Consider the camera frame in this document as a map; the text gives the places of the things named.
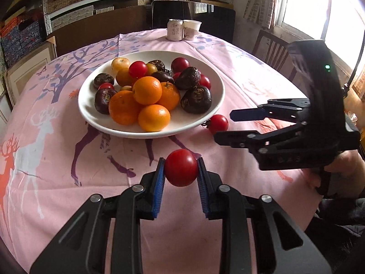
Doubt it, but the orange tangerine top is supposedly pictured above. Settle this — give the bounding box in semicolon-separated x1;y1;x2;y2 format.
132;76;162;105

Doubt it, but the person's right hand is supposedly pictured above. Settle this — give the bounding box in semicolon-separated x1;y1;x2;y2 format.
304;149;365;199

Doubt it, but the red tomato beside plate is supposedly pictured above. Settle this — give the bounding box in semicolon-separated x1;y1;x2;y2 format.
206;114;229;135

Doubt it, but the dark water chestnut right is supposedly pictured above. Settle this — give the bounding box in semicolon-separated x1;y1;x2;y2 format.
181;85;212;114

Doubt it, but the dark water chestnut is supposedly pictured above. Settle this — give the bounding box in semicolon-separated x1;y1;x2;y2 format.
181;85;212;114
94;88;117;115

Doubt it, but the dark wooden chair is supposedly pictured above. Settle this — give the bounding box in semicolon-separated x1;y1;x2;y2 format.
252;30;296;82

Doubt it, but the white oval plate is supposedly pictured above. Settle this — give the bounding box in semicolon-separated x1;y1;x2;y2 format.
78;51;228;139

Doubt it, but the yellow orange tomato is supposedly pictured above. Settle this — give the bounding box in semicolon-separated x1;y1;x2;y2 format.
138;104;171;132

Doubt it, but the dark red tomato on plate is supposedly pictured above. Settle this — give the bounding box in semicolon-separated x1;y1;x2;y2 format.
171;57;190;74

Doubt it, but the dark water chestnut middle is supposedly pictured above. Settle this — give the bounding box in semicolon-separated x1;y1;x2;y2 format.
94;88;117;115

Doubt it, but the white paper cup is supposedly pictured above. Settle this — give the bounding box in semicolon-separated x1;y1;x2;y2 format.
183;20;202;41

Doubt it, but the pink deer print tablecloth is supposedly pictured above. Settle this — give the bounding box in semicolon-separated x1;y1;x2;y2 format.
1;30;321;270

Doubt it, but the pink beverage can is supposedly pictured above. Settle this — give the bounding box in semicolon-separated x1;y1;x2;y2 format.
167;19;184;42

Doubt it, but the bright right window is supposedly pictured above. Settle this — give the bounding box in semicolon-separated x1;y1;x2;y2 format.
275;0;364;71

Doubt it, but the yellow tomato on plate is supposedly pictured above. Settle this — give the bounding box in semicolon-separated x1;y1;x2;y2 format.
111;57;130;74

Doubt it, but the dark wooden cabinet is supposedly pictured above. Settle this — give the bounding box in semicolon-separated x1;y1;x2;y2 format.
48;6;151;56

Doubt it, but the framed panel leaning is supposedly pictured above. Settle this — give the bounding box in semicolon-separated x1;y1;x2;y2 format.
5;36;57;107

